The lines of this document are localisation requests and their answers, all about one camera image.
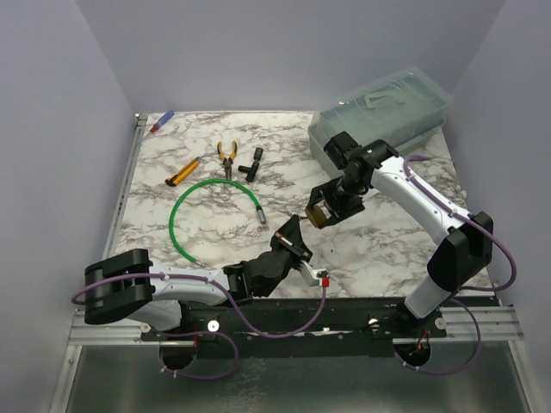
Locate blue red screwdriver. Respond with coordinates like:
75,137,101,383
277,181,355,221
149,110,175,133

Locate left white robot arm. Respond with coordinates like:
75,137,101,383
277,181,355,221
75,214,321,340

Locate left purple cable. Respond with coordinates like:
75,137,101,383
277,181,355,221
71,273,328,339

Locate translucent green plastic toolbox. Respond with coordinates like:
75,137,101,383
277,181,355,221
307,67,452,178

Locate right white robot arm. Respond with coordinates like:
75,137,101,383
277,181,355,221
305,132,493,337

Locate yellow handled pliers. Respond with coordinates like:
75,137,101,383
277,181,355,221
217,141,238,181

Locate green cable lock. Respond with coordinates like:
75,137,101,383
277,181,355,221
168,178,267,268

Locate aluminium frame rail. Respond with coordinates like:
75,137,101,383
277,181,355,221
64,114,145,345

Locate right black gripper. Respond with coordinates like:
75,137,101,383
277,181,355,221
307,174,366,228

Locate brass padlock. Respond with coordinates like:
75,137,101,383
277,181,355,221
305,205,328,229

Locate black T-shaped tool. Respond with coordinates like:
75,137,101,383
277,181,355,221
238,147,263,182

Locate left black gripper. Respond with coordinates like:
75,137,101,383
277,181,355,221
269,215,312,277

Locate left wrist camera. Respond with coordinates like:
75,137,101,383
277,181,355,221
299,261,330,287

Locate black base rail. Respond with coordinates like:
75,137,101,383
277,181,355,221
138,297,497,363

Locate yellow utility knife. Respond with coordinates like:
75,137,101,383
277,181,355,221
164,157,201,187

